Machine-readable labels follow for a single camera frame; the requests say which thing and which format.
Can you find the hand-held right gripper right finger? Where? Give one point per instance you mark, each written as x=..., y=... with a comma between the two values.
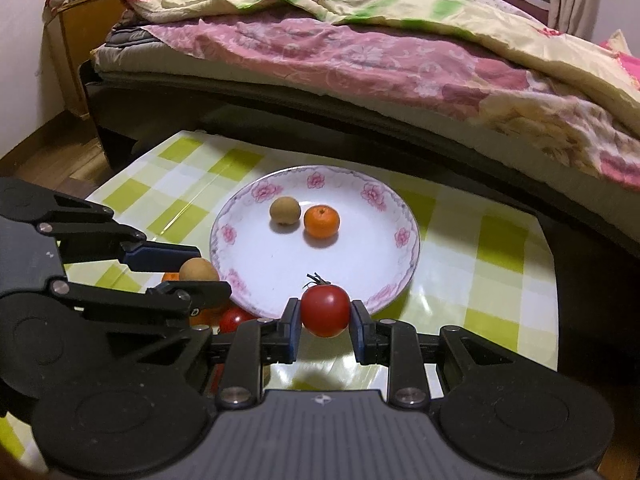
x=357, y=330

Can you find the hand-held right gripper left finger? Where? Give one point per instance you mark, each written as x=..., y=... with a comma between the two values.
x=292, y=330

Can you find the orange mandarin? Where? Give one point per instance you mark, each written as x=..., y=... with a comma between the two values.
x=171, y=276
x=321, y=221

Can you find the red cherry tomato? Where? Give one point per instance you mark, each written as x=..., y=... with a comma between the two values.
x=325, y=310
x=235, y=319

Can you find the wooden cabinet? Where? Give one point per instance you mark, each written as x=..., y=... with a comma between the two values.
x=75, y=40

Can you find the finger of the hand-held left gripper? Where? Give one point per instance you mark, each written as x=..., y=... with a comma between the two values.
x=160, y=256
x=200, y=292

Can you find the white floral plate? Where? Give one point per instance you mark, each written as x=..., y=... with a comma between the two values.
x=280, y=260

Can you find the pink floral blanket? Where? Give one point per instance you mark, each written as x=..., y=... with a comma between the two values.
x=350, y=60

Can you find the bright pink pillow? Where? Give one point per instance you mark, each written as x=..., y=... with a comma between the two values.
x=627, y=62

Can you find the large orange-red tomato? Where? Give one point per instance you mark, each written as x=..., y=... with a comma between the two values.
x=202, y=317

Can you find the brown longan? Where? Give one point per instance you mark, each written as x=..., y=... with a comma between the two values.
x=285, y=211
x=197, y=269

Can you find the grey folded blanket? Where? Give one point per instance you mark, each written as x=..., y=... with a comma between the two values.
x=130, y=37

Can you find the cream green floral quilt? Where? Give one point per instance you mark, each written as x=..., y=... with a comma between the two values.
x=400, y=5

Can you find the green checked tablecloth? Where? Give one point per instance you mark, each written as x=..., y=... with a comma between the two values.
x=475, y=270

